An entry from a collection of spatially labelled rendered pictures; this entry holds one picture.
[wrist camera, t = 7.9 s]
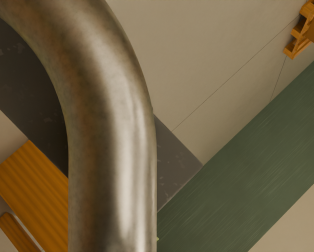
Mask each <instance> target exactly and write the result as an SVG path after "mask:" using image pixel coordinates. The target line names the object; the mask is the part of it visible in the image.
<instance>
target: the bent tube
mask: <svg viewBox="0 0 314 252"><path fill-rule="evenodd" d="M0 18H1V19H2V20H4V21H5V22H6V23H7V24H8V25H9V26H11V27H12V28H13V29H14V30H15V31H16V32H17V33H18V34H19V35H20V36H21V37H22V38H23V40H24V41H25V42H26V43H27V44H28V45H29V47H30V48H31V49H32V50H33V52H34V53H35V55H36V56H37V57H38V59H39V60H40V62H41V63H42V65H43V67H44V68H45V70H46V72H47V74H48V76H49V78H50V80H51V82H52V84H53V86H54V89H55V91H56V94H57V96H58V99H59V102H60V105H61V109H62V113H63V116H64V121H65V126H66V133H67V142H68V252H157V139H156V127H155V121H154V114H153V108H152V103H151V99H150V95H149V91H148V87H147V83H146V80H145V77H144V74H143V71H142V68H141V66H140V63H139V60H138V58H137V55H136V53H135V51H134V49H133V47H132V44H131V42H130V40H129V38H128V36H127V34H126V32H125V31H124V29H123V27H122V25H121V23H120V22H119V20H118V19H117V17H116V15H115V14H114V12H113V10H112V9H111V8H110V6H109V5H108V3H107V2H106V1H105V0H0Z"/></svg>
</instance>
